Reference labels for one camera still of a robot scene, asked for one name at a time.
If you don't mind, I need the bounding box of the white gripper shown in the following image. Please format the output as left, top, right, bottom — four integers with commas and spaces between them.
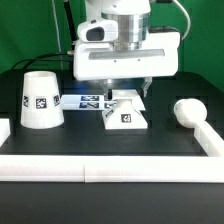
73, 32, 180, 100

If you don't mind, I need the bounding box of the white lamp base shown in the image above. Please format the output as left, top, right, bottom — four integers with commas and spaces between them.
102, 89, 148, 130

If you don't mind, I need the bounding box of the white lamp bulb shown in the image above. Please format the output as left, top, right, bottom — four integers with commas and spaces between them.
173, 98, 207, 128

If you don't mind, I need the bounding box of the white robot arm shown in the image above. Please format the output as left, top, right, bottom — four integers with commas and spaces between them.
74, 0, 181, 98

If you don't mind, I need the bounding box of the white lamp shade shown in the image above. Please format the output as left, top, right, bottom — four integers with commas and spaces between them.
20, 71, 64, 129

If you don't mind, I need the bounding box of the white marker sheet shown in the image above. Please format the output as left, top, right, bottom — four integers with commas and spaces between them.
61, 94, 115, 111

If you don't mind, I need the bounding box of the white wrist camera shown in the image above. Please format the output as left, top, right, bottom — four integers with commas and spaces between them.
78, 18, 118, 42

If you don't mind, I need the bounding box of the black cable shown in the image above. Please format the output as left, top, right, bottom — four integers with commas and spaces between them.
11, 52, 75, 70

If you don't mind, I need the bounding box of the white right fence rail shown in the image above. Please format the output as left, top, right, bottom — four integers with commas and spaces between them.
194, 121, 224, 157

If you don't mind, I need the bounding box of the white fence rail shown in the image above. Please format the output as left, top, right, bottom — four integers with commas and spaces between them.
0, 118, 10, 147
0, 155, 224, 183
194, 121, 224, 157

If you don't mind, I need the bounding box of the white thin cable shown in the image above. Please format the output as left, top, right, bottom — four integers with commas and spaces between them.
51, 0, 65, 70

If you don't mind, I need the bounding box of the white front fence rail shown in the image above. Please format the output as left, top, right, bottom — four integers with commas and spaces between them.
0, 155, 224, 183

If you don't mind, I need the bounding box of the white left fence rail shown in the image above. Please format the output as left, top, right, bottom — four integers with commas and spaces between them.
0, 118, 10, 147

